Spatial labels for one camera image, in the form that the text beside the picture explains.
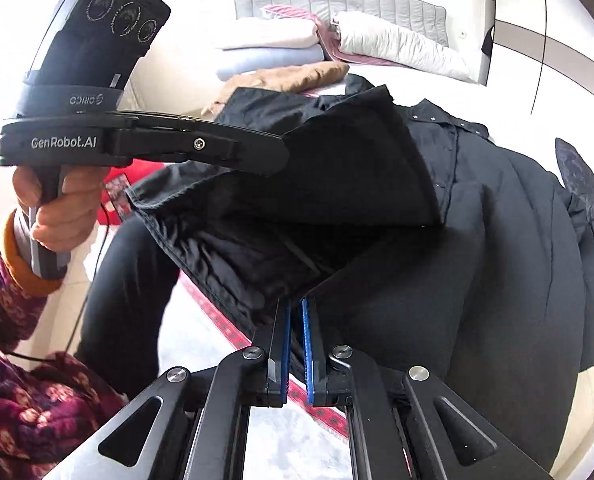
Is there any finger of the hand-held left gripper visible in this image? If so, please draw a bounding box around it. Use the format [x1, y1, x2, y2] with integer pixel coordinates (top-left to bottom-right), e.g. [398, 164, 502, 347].
[116, 122, 290, 177]
[122, 111, 215, 131]

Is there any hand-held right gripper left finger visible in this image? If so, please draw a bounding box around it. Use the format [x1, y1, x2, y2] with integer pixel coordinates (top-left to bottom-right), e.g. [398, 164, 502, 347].
[42, 297, 293, 480]

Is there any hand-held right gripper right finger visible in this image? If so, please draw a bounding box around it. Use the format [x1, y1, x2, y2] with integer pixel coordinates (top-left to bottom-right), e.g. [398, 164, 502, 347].
[301, 297, 554, 480]

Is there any black jacket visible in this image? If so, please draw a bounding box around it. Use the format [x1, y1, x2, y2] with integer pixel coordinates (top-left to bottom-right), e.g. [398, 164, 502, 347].
[127, 74, 594, 472]

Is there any person's left forearm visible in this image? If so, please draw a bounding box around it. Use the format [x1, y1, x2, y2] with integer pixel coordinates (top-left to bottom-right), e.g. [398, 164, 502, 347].
[0, 209, 65, 361]

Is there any person's left hand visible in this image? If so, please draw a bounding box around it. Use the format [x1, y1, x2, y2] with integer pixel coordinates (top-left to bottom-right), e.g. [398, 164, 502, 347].
[14, 165, 110, 254]

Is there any patterned bed sheet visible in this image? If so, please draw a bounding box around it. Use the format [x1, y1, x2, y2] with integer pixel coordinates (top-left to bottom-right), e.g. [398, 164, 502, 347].
[159, 275, 352, 480]

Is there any red printed bag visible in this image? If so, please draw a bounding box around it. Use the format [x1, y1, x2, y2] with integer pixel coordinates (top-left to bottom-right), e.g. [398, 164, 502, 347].
[104, 167, 146, 222]

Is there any lavender grey pillow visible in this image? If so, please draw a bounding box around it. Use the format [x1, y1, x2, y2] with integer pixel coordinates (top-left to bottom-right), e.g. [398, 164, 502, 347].
[214, 47, 336, 82]

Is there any brown pillow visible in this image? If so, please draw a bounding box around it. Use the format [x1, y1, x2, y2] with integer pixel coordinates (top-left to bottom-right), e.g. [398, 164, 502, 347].
[202, 62, 351, 117]

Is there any pink folded pillow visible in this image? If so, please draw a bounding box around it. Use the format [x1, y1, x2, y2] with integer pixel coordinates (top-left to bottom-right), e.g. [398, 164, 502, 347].
[217, 16, 328, 52]

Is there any pink quilted blanket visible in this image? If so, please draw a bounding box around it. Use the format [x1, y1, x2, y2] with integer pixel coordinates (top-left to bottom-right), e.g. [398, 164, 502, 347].
[262, 4, 403, 69]

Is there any person's black trouser leg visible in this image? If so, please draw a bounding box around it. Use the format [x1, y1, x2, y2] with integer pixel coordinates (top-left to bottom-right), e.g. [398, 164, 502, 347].
[74, 215, 213, 401]

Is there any grey padded headboard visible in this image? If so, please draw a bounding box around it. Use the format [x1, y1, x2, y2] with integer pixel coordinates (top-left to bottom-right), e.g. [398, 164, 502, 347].
[233, 0, 450, 46]

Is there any white crinkled pillow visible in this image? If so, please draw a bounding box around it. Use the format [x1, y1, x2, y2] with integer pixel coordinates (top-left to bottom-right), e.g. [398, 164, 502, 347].
[332, 10, 479, 84]

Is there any person's patterned purple sweater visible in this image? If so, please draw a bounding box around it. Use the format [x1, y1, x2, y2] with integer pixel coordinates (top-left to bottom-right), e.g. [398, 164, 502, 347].
[0, 332, 128, 480]

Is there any white and taupe wardrobe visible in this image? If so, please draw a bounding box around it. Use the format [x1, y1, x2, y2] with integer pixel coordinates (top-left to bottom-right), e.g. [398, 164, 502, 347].
[477, 0, 594, 181]

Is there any thin black cable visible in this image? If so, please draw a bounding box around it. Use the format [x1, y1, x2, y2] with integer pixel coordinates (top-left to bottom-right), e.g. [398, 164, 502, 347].
[0, 200, 114, 366]

